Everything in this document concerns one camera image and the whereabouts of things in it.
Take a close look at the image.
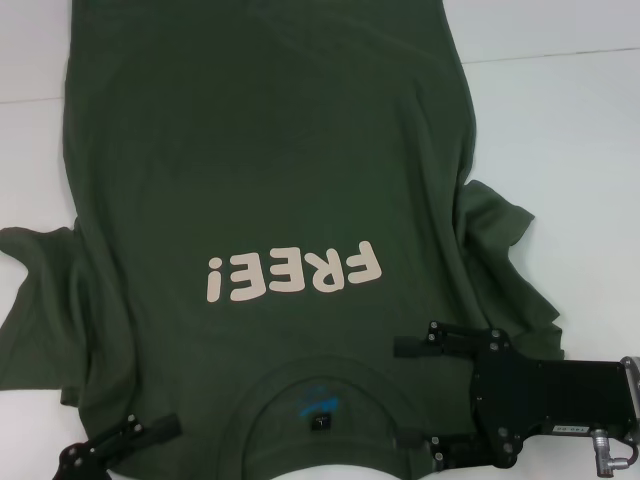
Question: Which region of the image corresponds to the right gripper cable with plug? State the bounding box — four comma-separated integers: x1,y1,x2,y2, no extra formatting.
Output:
589,424,640,474

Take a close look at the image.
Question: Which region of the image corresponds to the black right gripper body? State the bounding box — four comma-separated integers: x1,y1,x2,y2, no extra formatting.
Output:
472,343,630,465

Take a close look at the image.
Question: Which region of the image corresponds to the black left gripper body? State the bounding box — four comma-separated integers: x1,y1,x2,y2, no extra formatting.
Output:
55,439,109,480

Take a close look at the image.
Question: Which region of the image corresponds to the dark green FREE T-shirt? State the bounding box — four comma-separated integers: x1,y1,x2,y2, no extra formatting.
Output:
0,0,569,480

